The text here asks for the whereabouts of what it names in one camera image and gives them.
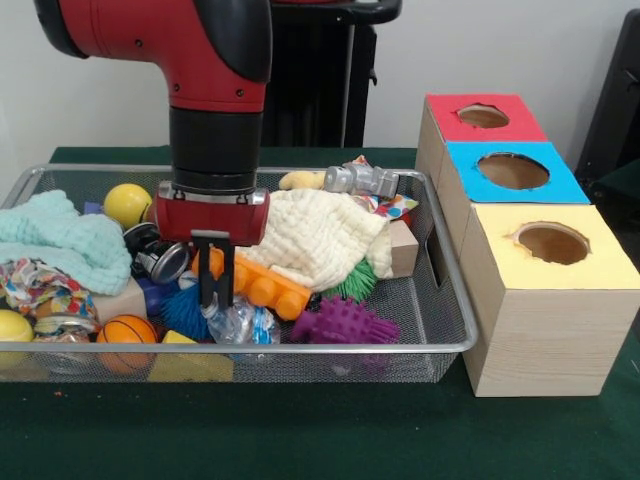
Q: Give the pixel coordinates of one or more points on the light blue knitted cloth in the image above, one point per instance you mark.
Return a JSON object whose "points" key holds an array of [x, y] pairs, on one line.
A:
{"points": [[65, 235]]}

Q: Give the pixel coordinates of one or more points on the yellow foam ball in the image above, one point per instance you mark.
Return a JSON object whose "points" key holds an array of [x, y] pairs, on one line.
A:
{"points": [[15, 327], [125, 202]]}

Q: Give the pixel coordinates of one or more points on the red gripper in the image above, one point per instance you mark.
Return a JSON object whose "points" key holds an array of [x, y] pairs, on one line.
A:
{"points": [[210, 220]]}

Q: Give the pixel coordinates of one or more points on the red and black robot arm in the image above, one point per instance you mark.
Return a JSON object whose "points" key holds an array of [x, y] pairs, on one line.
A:
{"points": [[215, 110]]}

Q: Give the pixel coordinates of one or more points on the yellow plush toy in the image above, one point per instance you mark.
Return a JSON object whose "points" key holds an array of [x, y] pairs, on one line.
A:
{"points": [[300, 180]]}

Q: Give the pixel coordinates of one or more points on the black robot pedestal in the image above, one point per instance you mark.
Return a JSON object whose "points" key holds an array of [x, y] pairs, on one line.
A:
{"points": [[320, 80]]}

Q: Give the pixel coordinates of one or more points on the large blue spiky ball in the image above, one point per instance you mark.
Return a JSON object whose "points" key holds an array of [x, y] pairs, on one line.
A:
{"points": [[185, 310]]}

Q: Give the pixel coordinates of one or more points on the green spiky ball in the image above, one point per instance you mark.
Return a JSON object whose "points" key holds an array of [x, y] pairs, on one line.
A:
{"points": [[357, 280]]}

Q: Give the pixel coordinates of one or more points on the black chair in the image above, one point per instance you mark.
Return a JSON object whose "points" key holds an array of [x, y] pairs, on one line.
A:
{"points": [[620, 100]]}

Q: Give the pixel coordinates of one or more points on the orange toy basketball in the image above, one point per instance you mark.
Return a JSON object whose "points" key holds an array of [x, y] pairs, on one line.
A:
{"points": [[127, 330]]}

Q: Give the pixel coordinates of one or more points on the purple spiky toy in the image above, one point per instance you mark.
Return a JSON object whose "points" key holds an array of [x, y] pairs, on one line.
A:
{"points": [[345, 320]]}

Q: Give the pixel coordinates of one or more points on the colourful dotted cloth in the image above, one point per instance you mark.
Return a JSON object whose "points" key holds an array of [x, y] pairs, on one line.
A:
{"points": [[395, 206]]}

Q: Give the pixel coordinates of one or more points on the crushed black drink can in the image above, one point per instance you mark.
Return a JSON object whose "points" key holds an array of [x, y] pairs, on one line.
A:
{"points": [[165, 260]]}

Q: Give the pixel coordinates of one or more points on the wooden box with three holes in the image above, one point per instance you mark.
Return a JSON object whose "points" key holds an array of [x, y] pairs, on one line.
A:
{"points": [[550, 340]]}

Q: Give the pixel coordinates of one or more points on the dark green table cloth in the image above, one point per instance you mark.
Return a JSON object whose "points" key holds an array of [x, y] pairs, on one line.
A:
{"points": [[300, 440], [622, 185]]}

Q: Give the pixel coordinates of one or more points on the cream knitted cloth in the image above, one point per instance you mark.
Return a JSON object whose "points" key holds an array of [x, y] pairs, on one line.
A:
{"points": [[320, 235]]}

